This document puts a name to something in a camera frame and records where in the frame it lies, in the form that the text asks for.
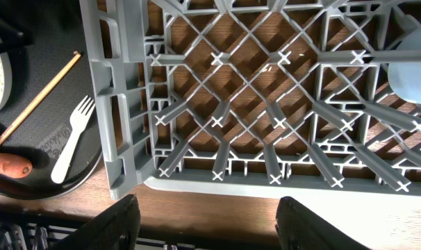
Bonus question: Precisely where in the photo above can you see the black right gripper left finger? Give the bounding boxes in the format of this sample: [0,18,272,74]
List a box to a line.
[51,194,140,250]

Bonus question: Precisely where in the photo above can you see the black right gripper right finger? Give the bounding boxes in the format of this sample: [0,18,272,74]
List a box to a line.
[275,197,366,250]

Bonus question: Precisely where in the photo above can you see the blue bowl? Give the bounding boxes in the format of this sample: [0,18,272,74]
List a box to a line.
[388,28,421,104]

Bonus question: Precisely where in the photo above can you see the grey dishwasher rack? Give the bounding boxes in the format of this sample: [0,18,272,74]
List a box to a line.
[80,1,421,199]

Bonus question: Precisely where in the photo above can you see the white plastic fork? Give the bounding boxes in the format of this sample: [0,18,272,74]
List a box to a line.
[51,95,95,184]

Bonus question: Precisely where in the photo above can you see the orange carrot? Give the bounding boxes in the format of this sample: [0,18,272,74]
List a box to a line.
[0,153,33,178]

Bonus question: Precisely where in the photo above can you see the wooden chopstick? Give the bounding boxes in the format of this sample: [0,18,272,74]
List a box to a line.
[0,51,82,146]

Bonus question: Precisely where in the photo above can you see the round black serving tray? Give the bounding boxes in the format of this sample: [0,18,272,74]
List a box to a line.
[0,0,102,200]

